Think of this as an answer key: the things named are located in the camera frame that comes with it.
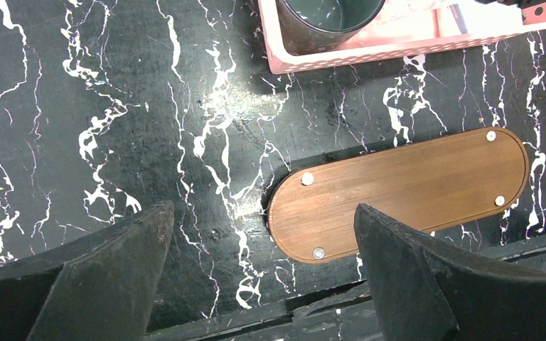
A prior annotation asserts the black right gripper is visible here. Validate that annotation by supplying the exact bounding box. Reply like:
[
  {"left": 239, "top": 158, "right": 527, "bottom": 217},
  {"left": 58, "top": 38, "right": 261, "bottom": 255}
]
[{"left": 475, "top": 0, "right": 546, "bottom": 9}]

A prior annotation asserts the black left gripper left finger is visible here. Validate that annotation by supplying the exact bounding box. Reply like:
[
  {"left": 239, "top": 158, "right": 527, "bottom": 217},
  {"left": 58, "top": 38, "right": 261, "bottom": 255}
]
[{"left": 0, "top": 201, "right": 174, "bottom": 340}]

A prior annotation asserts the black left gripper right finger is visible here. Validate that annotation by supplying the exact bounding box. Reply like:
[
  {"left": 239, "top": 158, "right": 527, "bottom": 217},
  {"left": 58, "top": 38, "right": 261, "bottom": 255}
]
[{"left": 354, "top": 204, "right": 546, "bottom": 340}]

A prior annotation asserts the oval wooden tray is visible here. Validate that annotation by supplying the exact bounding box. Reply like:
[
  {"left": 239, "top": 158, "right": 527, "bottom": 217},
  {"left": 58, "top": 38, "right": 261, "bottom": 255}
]
[{"left": 267, "top": 127, "right": 530, "bottom": 264}]

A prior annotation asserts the dark grey cup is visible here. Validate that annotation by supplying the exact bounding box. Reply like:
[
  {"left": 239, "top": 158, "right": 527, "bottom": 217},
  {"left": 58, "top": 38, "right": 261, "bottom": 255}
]
[{"left": 276, "top": 0, "right": 385, "bottom": 55}]

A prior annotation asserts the clear plastic dimpled tray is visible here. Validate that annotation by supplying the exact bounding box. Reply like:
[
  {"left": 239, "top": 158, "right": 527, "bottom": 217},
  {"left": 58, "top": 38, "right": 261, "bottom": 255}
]
[{"left": 346, "top": 1, "right": 523, "bottom": 48}]

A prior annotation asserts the pink perforated plastic basket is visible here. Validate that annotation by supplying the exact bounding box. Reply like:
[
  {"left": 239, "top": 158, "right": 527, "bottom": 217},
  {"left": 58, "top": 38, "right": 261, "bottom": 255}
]
[{"left": 258, "top": 1, "right": 546, "bottom": 75}]

